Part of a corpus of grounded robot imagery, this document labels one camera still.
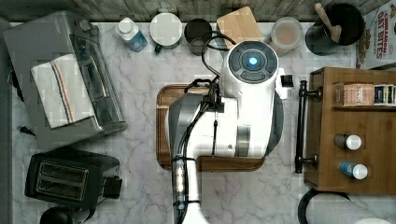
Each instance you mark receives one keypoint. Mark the silver toaster oven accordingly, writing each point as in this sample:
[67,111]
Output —
[45,39]

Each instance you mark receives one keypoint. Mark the blue spice shaker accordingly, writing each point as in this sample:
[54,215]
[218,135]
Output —
[353,170]

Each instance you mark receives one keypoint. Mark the black drawer handle bar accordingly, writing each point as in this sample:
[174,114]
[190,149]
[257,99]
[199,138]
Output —
[304,94]

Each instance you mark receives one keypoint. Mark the blue mouthwash bottle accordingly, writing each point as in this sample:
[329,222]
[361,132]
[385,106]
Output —
[131,34]

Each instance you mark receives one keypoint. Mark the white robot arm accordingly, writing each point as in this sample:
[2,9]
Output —
[230,116]

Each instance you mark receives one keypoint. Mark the clear jar of snacks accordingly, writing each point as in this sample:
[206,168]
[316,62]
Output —
[285,35]

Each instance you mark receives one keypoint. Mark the brown tea bag packets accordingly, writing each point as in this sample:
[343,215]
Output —
[358,94]

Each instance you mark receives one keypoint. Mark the dark grey metal cup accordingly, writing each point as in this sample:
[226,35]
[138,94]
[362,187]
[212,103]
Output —
[197,32]

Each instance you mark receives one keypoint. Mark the teal canister wooden lid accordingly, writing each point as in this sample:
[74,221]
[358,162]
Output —
[240,25]

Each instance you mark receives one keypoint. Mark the wooden spoon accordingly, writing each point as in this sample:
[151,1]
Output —
[335,30]

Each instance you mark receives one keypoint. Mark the wooden drawer cabinet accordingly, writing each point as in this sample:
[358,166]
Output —
[377,130]

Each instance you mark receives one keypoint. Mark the cinnamon oat bites box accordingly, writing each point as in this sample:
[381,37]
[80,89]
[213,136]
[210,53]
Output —
[377,46]

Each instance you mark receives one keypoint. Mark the black round object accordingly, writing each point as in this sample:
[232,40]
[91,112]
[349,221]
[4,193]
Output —
[66,215]

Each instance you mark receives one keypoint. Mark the grey pepper shaker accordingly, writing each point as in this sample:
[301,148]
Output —
[347,141]

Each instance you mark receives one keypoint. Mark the wooden cutting board tray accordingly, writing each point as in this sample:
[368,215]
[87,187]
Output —
[165,97]

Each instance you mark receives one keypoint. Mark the coloured tea bag packets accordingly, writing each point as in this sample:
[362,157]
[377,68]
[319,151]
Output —
[384,95]

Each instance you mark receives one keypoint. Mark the white lidded mug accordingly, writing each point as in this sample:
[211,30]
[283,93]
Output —
[166,31]

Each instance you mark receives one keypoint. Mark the black pot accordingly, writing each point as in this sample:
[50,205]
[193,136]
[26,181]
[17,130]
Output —
[318,38]

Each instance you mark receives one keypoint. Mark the black two-slot toaster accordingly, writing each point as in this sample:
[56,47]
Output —
[73,178]

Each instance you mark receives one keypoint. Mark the striped white dish towel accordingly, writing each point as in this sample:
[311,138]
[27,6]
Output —
[62,91]

